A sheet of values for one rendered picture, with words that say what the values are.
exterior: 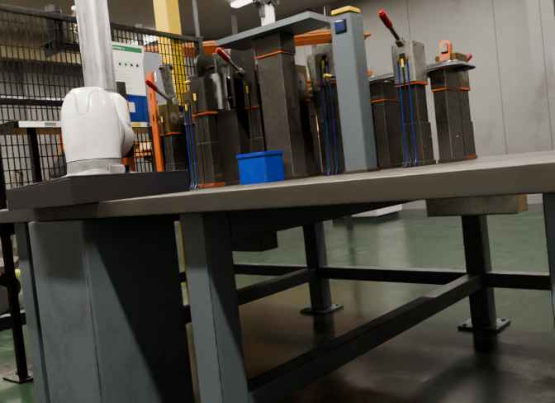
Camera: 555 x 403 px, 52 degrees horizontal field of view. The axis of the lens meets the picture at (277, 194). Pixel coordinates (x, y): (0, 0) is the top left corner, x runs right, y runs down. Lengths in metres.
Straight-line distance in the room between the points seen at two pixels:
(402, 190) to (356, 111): 0.76
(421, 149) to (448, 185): 0.87
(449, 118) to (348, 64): 0.39
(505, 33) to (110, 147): 6.87
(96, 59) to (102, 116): 0.30
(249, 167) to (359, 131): 0.34
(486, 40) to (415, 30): 1.04
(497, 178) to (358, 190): 0.22
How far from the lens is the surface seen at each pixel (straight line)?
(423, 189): 0.86
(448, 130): 1.83
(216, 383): 1.32
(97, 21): 2.00
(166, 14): 3.35
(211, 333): 1.29
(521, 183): 0.81
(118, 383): 1.66
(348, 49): 1.64
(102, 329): 1.61
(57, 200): 1.52
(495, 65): 8.11
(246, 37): 1.82
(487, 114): 8.11
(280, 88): 1.76
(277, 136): 1.76
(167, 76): 2.41
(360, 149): 1.61
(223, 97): 2.10
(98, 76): 1.95
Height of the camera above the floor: 0.72
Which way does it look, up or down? 2 degrees down
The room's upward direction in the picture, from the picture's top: 6 degrees counter-clockwise
